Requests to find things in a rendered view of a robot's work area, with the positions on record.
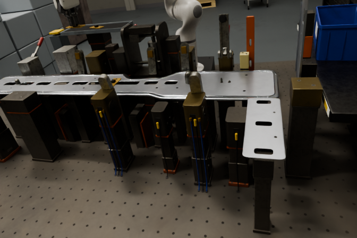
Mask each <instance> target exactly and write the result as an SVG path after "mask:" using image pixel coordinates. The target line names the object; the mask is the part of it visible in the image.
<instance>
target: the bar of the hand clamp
mask: <svg viewBox="0 0 357 238"><path fill-rule="evenodd" d="M219 37H220V58H223V48H225V47H227V58H230V36H229V15H228V13H227V14H220V15H219Z"/></svg>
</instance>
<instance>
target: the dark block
mask: <svg viewBox="0 0 357 238"><path fill-rule="evenodd" d="M165 41H166V48H167V52H168V54H169V60H170V64H171V70H172V73H174V72H178V71H181V65H180V57H179V51H180V45H181V39H180V35H171V36H169V37H168V38H167V39H166V40H165Z"/></svg>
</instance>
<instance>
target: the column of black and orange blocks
mask: <svg viewBox="0 0 357 238"><path fill-rule="evenodd" d="M314 21H315V12H314V10H309V11H308V12H307V23H306V30H305V40H304V51H303V59H310V57H311V52H312V42H313V26H314Z"/></svg>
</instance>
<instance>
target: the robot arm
mask: <svg viewBox="0 0 357 238"><path fill-rule="evenodd" d="M53 1H54V4H55V7H56V9H57V10H58V12H59V14H64V15H65V17H67V20H68V22H69V25H70V26H71V27H75V26H76V23H77V24H80V21H79V18H78V15H77V14H78V9H79V7H80V4H79V0H53ZM164 3H165V9H166V12H167V14H168V15H169V16H170V17H171V18H172V19H175V20H180V21H183V25H182V27H181V28H179V29H178V30H177V32H176V35H180V39H181V43H188V44H189V46H194V48H195V58H196V64H197V71H203V70H204V66H203V65H202V64H201V63H198V56H197V41H196V29H197V26H198V24H199V22H200V21H201V19H202V15H203V10H202V6H201V4H200V3H199V2H198V1H197V0H164Z"/></svg>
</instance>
